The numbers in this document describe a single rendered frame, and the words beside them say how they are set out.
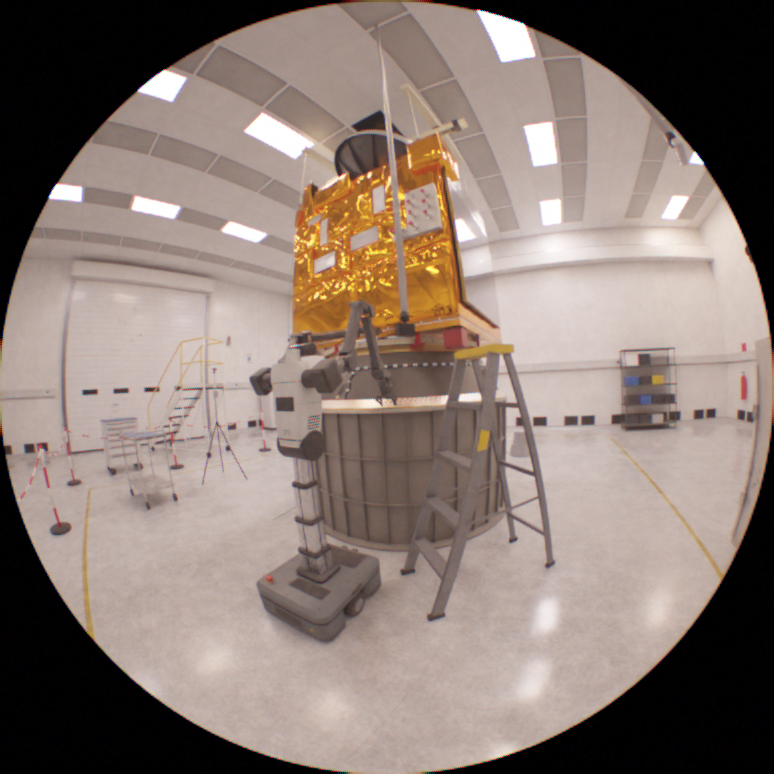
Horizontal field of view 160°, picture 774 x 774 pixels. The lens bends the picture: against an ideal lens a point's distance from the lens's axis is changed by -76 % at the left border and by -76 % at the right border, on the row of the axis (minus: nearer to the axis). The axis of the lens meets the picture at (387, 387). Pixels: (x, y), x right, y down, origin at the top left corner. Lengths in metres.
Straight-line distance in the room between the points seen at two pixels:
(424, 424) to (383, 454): 0.38
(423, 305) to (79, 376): 8.55
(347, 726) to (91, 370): 8.76
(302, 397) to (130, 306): 8.33
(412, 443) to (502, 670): 1.62
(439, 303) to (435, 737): 2.49
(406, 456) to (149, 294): 8.69
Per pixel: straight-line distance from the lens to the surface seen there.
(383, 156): 3.59
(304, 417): 1.32
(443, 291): 2.09
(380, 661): 1.59
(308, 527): 1.54
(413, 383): 2.12
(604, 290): 7.92
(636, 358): 7.28
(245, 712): 1.55
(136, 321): 9.19
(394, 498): 2.21
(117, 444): 5.82
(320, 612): 1.51
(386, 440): 2.08
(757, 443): 2.47
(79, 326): 9.18
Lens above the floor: 1.33
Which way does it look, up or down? level
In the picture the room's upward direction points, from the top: 3 degrees counter-clockwise
